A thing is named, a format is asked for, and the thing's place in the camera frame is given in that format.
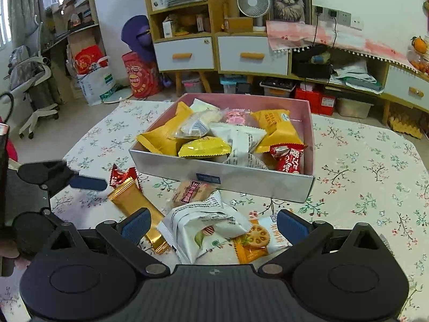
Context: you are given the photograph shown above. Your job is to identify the cream snack packet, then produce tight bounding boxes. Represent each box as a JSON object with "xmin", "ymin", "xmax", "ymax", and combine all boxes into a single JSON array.
[{"xmin": 189, "ymin": 98, "xmax": 220, "ymax": 113}]

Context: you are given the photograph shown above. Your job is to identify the pink snack packet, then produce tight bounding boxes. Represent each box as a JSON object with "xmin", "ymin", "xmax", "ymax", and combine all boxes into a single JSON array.
[{"xmin": 223, "ymin": 107, "xmax": 252, "ymax": 126}]

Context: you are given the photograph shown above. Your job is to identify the purple plush toy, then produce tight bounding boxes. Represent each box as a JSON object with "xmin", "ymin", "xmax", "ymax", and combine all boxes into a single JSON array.
[{"xmin": 121, "ymin": 15, "xmax": 155, "ymax": 63}]

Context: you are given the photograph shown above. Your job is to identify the white and green snack packet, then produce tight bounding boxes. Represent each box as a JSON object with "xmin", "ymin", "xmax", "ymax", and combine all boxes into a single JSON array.
[{"xmin": 157, "ymin": 193, "xmax": 252, "ymax": 265}]

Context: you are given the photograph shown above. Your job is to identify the white shopping bag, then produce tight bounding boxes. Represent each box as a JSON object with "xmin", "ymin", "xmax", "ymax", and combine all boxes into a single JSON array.
[{"xmin": 77, "ymin": 65, "xmax": 118, "ymax": 106}]

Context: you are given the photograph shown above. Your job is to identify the orange-yellow snack packet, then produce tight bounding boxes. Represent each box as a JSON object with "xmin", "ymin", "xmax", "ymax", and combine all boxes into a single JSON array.
[{"xmin": 250, "ymin": 109, "xmax": 300, "ymax": 153}]

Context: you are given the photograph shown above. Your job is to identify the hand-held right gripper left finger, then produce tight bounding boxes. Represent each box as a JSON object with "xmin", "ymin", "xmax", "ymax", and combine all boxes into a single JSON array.
[{"xmin": 47, "ymin": 208, "xmax": 171, "ymax": 277}]

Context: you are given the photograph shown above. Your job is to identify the teal lid storage bin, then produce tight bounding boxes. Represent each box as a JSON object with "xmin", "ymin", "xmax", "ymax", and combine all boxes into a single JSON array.
[{"xmin": 220, "ymin": 75, "xmax": 249, "ymax": 94}]

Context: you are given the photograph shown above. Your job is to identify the pink cloth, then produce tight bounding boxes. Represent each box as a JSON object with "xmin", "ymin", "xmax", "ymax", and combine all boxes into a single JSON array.
[{"xmin": 266, "ymin": 20, "xmax": 429, "ymax": 84}]

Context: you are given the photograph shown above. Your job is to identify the orange and white cracker packet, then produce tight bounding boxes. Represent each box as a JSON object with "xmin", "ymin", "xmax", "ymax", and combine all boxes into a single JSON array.
[{"xmin": 233, "ymin": 216, "xmax": 292, "ymax": 265}]

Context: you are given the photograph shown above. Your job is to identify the clear white snack packet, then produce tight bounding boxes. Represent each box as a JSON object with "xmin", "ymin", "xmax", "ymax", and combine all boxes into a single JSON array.
[{"xmin": 172, "ymin": 109, "xmax": 223, "ymax": 140}]

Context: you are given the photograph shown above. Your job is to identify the yellow corrugated tray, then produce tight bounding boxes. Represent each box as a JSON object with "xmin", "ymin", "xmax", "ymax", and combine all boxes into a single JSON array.
[{"xmin": 389, "ymin": 116, "xmax": 423, "ymax": 140}]

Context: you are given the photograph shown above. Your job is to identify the pile of loose papers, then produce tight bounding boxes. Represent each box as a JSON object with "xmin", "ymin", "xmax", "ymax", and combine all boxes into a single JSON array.
[{"xmin": 330, "ymin": 60, "xmax": 383, "ymax": 93}]

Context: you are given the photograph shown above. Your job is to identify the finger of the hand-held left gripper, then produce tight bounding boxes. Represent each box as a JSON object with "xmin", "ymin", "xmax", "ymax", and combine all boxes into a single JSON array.
[{"xmin": 17, "ymin": 160, "xmax": 108, "ymax": 192}]

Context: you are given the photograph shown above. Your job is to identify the red printed bag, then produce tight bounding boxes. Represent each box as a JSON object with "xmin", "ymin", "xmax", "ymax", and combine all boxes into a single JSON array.
[{"xmin": 121, "ymin": 51, "xmax": 164, "ymax": 98}]

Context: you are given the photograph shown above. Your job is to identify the red cardboard box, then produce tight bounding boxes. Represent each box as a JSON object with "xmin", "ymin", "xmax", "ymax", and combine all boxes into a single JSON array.
[
  {"xmin": 295, "ymin": 87, "xmax": 320, "ymax": 113},
  {"xmin": 318, "ymin": 94, "xmax": 336, "ymax": 115}
]

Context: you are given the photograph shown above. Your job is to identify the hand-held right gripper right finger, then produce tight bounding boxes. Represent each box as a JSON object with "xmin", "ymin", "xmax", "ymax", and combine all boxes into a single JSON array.
[{"xmin": 258, "ymin": 209, "xmax": 383, "ymax": 277}]

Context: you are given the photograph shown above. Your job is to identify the gold snack packet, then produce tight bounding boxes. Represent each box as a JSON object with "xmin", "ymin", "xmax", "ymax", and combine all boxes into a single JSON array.
[{"xmin": 108, "ymin": 178, "xmax": 171, "ymax": 255}]

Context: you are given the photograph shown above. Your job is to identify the clear storage bin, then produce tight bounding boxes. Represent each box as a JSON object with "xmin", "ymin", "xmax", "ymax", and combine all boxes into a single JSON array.
[
  {"xmin": 181, "ymin": 77, "xmax": 203, "ymax": 94},
  {"xmin": 260, "ymin": 77, "xmax": 295, "ymax": 97}
]

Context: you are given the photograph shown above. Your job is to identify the small white fan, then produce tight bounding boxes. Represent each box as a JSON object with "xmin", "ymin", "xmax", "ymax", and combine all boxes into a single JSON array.
[{"xmin": 237, "ymin": 0, "xmax": 271, "ymax": 27}]

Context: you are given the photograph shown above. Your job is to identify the grey office chair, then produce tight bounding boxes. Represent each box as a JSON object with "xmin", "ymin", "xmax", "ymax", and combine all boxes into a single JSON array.
[{"xmin": 8, "ymin": 23, "xmax": 61, "ymax": 140}]

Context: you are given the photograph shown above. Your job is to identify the floral tablecloth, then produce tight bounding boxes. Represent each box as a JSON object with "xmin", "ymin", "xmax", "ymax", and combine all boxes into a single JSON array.
[{"xmin": 0, "ymin": 99, "xmax": 429, "ymax": 322}]

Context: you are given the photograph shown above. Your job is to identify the red snack packet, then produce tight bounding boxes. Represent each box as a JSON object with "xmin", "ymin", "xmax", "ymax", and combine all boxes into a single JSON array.
[{"xmin": 269, "ymin": 142, "xmax": 307, "ymax": 175}]

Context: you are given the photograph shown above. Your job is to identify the black cable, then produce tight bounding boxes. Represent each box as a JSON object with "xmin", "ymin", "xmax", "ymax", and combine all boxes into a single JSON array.
[{"xmin": 0, "ymin": 92, "xmax": 16, "ymax": 123}]

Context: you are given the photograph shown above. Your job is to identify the tan snack packet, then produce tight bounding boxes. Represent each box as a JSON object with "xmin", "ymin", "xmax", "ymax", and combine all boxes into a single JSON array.
[{"xmin": 167, "ymin": 179, "xmax": 218, "ymax": 208}]

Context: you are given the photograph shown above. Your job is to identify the white drawer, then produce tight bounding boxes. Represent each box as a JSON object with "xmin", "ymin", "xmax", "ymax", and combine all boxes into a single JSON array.
[
  {"xmin": 153, "ymin": 37, "xmax": 215, "ymax": 72},
  {"xmin": 385, "ymin": 65, "xmax": 429, "ymax": 109},
  {"xmin": 217, "ymin": 35, "xmax": 289, "ymax": 76}
]

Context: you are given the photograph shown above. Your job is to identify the yellow blue-label snack packet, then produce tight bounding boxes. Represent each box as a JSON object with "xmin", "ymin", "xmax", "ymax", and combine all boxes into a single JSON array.
[{"xmin": 177, "ymin": 136, "xmax": 232, "ymax": 159}]

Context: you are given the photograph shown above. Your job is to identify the large yellow snack packet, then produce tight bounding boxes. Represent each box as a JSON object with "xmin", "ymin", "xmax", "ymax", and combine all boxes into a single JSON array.
[{"xmin": 137, "ymin": 101, "xmax": 193, "ymax": 156}]

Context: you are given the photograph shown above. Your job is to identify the clear plastic bin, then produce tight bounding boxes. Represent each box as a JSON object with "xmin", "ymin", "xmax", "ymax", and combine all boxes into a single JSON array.
[{"xmin": 336, "ymin": 97, "xmax": 374, "ymax": 119}]

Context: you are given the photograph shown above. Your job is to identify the wooden desk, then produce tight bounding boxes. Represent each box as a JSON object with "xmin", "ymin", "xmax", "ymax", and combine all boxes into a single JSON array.
[{"xmin": 42, "ymin": 20, "xmax": 101, "ymax": 101}]

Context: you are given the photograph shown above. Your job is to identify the grey curtain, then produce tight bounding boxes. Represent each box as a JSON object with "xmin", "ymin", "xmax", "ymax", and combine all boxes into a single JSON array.
[{"xmin": 7, "ymin": 0, "xmax": 51, "ymax": 51}]

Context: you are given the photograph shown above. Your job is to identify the red gift bag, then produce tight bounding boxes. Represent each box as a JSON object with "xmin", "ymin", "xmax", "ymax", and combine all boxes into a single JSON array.
[{"xmin": 74, "ymin": 45, "xmax": 108, "ymax": 74}]

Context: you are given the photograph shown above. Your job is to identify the pink and grey box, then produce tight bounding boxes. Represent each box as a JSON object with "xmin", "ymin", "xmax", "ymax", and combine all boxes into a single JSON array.
[{"xmin": 129, "ymin": 93, "xmax": 316, "ymax": 203}]

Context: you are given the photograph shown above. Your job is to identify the wooden shelf cabinet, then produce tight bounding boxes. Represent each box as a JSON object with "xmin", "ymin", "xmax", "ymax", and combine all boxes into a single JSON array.
[{"xmin": 143, "ymin": 0, "xmax": 292, "ymax": 94}]

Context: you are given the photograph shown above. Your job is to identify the white wall socket panel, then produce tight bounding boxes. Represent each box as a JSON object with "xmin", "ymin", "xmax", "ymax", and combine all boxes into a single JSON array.
[{"xmin": 312, "ymin": 5, "xmax": 351, "ymax": 25}]

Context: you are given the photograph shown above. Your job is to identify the small red foil candy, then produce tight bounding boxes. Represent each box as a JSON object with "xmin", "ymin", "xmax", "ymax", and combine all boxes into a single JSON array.
[{"xmin": 110, "ymin": 164, "xmax": 143, "ymax": 192}]

